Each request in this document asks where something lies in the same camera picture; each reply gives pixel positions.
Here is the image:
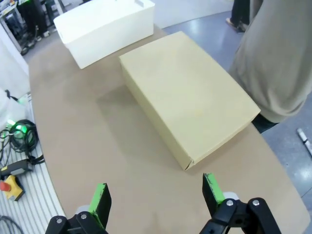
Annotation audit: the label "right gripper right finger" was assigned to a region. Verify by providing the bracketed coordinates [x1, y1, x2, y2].
[199, 173, 281, 234]

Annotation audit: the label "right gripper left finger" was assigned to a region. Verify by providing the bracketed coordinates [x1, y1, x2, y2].
[46, 182, 113, 234]

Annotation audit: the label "tan cardboard shoe box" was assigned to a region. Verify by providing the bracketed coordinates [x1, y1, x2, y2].
[118, 31, 261, 173]

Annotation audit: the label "white plastic storage box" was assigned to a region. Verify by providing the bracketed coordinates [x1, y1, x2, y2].
[53, 0, 156, 69]

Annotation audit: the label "grey ribbed aluminium platform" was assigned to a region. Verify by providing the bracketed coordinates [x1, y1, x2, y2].
[0, 94, 68, 234]

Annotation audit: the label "grey handheld enabling device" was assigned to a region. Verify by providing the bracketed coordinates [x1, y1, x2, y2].
[0, 157, 34, 176]

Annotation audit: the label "yellow emergency stop, red button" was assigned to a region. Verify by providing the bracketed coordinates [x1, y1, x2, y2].
[0, 174, 25, 202]

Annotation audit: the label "white tube with black bands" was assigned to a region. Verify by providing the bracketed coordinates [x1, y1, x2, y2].
[296, 128, 312, 156]

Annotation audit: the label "person in beige sweater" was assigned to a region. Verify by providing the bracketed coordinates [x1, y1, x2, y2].
[228, 0, 312, 135]

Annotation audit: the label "person in black trousers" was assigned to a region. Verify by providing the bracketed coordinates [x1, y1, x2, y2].
[18, 0, 58, 48]

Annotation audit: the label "metal equipment rack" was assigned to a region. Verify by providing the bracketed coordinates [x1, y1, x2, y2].
[0, 0, 24, 57]

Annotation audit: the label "black floor cable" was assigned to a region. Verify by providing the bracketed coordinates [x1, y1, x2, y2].
[0, 215, 26, 234]

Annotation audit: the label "coiled black cables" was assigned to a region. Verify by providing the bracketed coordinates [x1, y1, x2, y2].
[0, 118, 39, 154]

